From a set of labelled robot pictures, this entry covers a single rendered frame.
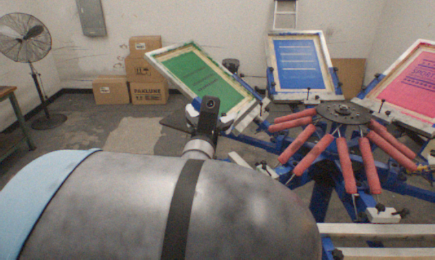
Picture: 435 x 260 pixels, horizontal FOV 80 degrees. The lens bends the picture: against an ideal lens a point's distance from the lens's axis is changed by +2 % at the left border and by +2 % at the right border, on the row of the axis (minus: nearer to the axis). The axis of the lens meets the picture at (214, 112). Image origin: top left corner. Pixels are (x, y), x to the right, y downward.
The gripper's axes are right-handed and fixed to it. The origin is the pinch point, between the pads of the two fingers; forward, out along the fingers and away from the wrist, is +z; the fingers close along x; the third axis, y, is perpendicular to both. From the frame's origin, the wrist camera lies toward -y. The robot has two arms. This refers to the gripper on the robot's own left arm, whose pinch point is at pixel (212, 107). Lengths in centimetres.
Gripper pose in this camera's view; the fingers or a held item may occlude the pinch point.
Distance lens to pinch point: 77.7
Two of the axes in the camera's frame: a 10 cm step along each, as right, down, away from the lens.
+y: -1.4, 8.7, 4.7
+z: 1.3, -4.6, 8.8
